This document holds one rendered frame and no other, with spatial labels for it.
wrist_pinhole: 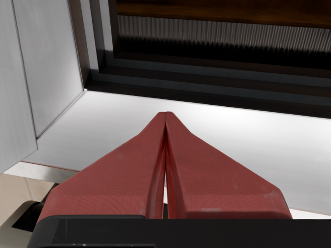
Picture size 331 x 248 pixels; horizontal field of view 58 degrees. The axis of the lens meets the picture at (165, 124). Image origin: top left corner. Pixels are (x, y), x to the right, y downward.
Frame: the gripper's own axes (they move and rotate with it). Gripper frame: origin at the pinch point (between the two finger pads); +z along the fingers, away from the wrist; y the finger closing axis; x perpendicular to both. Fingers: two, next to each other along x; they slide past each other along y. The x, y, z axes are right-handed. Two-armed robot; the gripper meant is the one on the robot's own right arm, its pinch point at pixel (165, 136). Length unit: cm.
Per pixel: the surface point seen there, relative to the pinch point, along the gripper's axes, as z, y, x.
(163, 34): 41.5, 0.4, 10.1
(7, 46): 12.0, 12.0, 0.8
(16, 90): 12.0, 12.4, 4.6
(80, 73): 10.8, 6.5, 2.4
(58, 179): 32, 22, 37
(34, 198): 114, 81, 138
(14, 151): 12.4, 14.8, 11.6
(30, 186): 114, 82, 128
